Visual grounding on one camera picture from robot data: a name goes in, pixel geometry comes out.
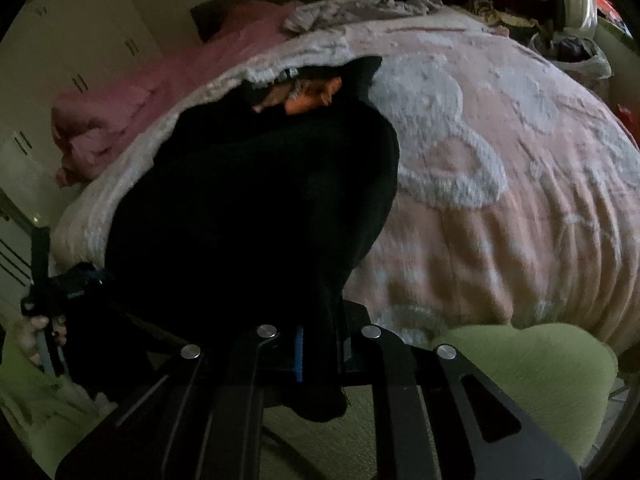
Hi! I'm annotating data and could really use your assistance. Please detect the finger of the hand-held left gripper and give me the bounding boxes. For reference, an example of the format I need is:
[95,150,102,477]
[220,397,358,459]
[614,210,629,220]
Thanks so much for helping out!
[62,267,111,301]

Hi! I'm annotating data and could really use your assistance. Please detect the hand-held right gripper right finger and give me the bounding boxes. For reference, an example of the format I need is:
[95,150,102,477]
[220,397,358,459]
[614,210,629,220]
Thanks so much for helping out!
[340,302,581,480]

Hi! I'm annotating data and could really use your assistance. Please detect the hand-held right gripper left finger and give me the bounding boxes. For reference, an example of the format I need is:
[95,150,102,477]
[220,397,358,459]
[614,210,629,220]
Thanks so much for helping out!
[55,322,307,480]

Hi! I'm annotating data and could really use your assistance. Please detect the black sweater with orange cuffs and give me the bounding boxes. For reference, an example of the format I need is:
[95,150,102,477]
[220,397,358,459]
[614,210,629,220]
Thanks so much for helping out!
[104,54,402,423]

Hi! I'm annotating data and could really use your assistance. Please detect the white plastic bag of clothes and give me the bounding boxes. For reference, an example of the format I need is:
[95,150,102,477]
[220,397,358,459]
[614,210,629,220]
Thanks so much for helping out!
[530,30,613,81]

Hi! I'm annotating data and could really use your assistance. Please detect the clothes on windowsill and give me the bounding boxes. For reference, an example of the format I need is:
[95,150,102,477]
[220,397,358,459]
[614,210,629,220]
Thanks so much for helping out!
[595,0,632,27]

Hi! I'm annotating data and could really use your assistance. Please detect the person's left hand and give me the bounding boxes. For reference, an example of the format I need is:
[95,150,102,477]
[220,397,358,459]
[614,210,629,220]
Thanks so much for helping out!
[12,315,69,368]

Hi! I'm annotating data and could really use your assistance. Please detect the light green fleece cloth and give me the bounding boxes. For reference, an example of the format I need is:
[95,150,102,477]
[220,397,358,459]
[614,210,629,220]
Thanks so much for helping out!
[0,322,622,480]

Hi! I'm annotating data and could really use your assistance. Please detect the pink patterned fleece blanket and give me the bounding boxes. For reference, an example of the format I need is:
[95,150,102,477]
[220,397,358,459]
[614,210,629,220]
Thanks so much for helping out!
[52,12,640,357]

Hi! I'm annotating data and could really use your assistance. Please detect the pink duvet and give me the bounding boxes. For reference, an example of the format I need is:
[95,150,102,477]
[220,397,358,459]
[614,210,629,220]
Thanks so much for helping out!
[52,2,301,188]

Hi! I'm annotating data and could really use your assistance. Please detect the cream wardrobe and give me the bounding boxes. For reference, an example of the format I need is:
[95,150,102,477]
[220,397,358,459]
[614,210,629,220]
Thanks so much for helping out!
[0,0,163,311]

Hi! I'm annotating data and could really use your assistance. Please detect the dark green headboard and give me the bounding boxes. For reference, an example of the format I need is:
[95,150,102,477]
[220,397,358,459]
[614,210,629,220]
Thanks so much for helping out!
[189,0,241,42]

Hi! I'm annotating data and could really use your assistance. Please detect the crumpled lilac cloth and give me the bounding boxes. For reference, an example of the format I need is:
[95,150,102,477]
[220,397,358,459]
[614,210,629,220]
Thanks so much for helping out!
[282,0,443,36]

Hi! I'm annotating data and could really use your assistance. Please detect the red plastic bag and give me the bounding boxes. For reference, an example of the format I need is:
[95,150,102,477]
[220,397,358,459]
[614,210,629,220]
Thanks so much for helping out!
[617,102,640,147]

